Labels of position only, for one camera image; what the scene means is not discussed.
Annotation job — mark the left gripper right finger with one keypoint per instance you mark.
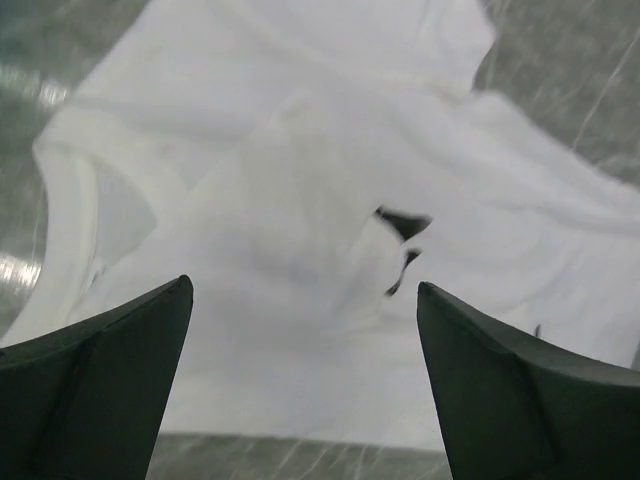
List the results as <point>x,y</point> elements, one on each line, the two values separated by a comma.
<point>513,406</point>

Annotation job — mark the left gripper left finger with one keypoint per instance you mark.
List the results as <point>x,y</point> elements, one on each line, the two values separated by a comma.
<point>86,401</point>

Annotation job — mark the white printed t shirt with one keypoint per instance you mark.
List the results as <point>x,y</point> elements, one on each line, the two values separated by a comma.
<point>308,164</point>

